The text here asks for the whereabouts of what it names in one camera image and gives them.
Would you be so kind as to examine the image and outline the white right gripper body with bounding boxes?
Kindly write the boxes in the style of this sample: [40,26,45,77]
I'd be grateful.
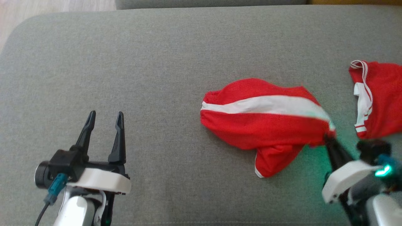
[322,161,383,204]

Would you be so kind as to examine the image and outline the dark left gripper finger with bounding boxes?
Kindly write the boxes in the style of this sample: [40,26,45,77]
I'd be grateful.
[70,110,96,162]
[108,111,127,166]

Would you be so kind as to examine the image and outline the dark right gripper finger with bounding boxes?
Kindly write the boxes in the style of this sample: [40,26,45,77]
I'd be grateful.
[323,133,343,172]
[329,134,355,170]

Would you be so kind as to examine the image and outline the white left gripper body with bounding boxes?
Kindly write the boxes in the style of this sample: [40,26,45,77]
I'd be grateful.
[67,162,132,195]

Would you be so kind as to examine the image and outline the red t-shirt white sleeves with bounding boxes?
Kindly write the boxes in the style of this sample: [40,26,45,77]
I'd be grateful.
[349,60,402,139]

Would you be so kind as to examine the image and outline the red shorts white stripe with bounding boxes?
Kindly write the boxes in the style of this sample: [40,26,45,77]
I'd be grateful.
[200,78,336,178]

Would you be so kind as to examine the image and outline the large grey sofa seat cushion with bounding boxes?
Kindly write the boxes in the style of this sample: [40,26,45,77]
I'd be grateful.
[0,5,402,226]

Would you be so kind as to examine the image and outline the grey sofa back cushion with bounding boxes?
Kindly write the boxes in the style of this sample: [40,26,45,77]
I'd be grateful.
[115,0,310,10]

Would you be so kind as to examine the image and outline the left camera cable blue plug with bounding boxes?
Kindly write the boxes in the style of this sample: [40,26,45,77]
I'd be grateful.
[34,173,68,226]

